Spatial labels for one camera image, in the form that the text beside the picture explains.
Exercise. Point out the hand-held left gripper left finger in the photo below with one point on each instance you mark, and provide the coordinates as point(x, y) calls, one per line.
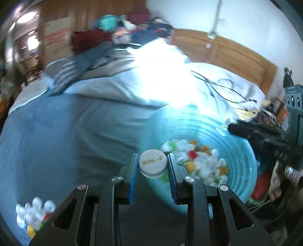
point(133, 179)

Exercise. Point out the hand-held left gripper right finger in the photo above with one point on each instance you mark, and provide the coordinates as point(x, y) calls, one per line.
point(172, 182)

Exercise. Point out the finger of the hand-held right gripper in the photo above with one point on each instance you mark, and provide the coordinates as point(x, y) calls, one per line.
point(260, 129)
point(241, 131)

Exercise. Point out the white printed bottle cap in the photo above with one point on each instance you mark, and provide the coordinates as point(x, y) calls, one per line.
point(152, 163)

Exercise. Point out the light blue plastic basket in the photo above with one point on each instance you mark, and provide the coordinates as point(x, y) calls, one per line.
point(213, 127)

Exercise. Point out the pile of mixed bottle caps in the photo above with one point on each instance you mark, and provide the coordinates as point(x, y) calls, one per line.
point(206, 163)
point(35, 212)

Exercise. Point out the person's right hand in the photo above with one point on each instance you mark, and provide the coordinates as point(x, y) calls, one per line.
point(275, 179)

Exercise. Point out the bedside clutter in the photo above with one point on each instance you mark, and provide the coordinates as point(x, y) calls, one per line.
point(265, 113)

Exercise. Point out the red bag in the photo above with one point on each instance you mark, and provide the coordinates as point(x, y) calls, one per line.
point(260, 186)

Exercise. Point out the wooden headboard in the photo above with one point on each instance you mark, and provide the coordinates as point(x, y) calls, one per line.
point(232, 59)

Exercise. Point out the grey bed blanket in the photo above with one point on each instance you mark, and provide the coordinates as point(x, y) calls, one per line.
point(59, 142)

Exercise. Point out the white quilt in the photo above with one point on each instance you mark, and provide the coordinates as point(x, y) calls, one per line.
point(153, 78)

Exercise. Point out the plaid cloth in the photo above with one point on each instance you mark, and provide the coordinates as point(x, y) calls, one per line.
point(64, 75)

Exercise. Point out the dark grey garment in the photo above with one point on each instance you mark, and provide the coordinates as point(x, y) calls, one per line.
point(97, 56)

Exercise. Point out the red clothing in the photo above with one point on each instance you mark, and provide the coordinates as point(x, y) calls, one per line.
point(91, 40)

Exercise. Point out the dark red cloth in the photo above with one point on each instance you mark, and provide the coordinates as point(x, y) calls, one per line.
point(138, 16)

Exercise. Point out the teal plastic basin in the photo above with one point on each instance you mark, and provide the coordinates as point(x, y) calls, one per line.
point(108, 22)

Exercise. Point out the cardboard box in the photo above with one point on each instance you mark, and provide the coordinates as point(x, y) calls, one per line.
point(58, 37)

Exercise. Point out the wall pipe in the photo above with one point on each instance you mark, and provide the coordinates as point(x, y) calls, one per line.
point(216, 19)

